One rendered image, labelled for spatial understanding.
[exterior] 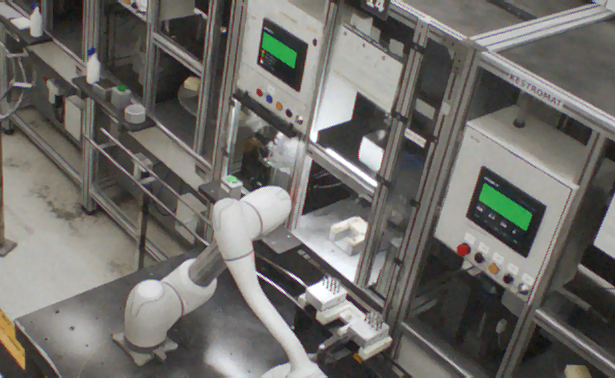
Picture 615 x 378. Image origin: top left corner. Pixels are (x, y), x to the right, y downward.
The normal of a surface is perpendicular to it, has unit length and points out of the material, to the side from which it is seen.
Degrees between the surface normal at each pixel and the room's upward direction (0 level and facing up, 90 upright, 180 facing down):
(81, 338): 0
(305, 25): 90
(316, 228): 0
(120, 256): 0
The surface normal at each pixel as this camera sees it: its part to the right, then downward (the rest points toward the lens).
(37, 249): 0.16, -0.82
